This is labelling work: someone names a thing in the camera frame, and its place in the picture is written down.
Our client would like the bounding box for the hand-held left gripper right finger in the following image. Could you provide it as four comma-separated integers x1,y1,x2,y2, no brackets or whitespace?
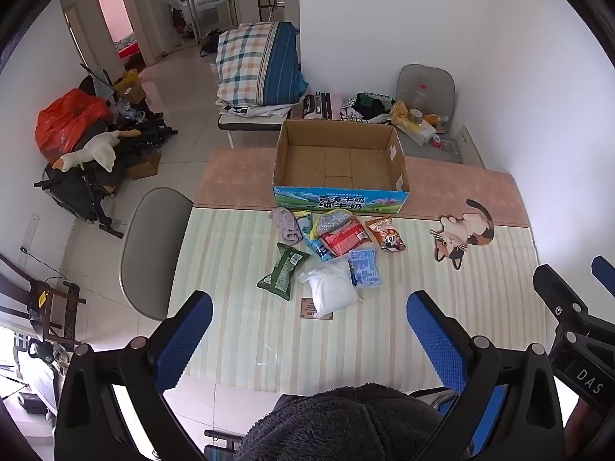
406,290,565,461

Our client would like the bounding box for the yellow shopping bag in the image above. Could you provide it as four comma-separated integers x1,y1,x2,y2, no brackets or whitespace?
113,70,142,101

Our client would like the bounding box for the small brown cardboard box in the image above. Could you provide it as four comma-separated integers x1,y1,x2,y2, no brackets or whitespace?
130,149,161,181

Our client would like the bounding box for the white tissue pack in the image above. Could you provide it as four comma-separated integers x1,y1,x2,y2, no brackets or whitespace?
399,122,435,146

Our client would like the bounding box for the person's dark fleece clothing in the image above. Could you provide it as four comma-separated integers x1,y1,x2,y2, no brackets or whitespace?
235,384,443,461

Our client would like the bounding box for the wooden rack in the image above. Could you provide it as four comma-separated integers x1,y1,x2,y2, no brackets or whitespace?
0,252,87,347

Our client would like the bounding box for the white soft pouch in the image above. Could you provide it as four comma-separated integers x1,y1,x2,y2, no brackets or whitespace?
299,260,361,320

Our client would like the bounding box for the white goose plush toy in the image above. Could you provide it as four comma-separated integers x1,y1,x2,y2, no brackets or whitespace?
53,131,142,174

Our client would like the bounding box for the black stroller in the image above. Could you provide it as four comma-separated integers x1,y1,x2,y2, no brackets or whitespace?
33,62,178,240

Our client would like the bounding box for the silver glitter pouch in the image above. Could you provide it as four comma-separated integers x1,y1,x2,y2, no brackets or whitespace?
307,209,354,241

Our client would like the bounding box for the pink suitcase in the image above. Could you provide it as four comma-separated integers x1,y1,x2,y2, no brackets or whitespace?
288,92,344,121

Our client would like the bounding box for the purple cloth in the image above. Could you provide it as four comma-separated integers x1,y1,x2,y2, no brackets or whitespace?
270,206,303,245

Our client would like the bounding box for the grey shell chair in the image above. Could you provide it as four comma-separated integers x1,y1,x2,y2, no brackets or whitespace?
119,187,195,322

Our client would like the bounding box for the white power strip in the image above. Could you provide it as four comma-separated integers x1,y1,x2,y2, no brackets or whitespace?
19,214,39,267

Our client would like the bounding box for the pile of clothes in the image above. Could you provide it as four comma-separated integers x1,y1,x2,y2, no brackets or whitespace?
339,91,397,126

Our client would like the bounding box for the folding bed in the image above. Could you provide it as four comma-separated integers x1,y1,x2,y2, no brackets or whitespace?
217,101,294,149

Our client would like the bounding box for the orange snack packet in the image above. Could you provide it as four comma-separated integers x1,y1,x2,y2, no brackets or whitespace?
365,216,407,253

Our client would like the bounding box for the black bag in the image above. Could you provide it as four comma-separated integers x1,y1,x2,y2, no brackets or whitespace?
199,29,224,56

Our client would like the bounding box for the white wall panel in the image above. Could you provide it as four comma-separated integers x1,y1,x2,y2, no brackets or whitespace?
454,125,486,169

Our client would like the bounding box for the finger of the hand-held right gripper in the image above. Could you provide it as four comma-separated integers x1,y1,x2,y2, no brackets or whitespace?
532,264,597,342
591,255,615,295

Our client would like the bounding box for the person's right forearm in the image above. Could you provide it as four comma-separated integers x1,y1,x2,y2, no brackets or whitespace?
564,401,607,461

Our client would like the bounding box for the blue plaid bedding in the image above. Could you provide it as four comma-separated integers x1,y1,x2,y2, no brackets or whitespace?
214,22,308,106

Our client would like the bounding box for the striped cat print table mat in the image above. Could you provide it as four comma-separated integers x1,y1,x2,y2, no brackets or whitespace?
166,148,546,395

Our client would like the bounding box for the red snack packet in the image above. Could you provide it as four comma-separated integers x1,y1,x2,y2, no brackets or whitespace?
319,218,373,257

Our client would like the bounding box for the grey cushioned chair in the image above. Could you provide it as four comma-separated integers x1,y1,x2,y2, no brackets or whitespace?
396,64,464,164

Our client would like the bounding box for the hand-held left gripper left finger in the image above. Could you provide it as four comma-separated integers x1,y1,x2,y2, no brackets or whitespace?
55,290,214,461

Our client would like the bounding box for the light blue packet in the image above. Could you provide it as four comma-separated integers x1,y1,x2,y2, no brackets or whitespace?
294,210,337,262

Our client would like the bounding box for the glass sliding door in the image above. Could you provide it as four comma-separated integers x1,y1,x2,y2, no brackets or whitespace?
180,0,238,46

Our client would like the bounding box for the green packet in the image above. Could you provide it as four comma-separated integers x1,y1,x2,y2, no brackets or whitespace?
256,243,311,302

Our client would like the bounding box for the blue wipes packet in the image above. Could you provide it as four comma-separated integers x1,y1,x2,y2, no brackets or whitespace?
347,247,381,290

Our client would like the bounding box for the orange plastic bag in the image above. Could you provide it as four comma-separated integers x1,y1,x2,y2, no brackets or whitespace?
35,89,111,164

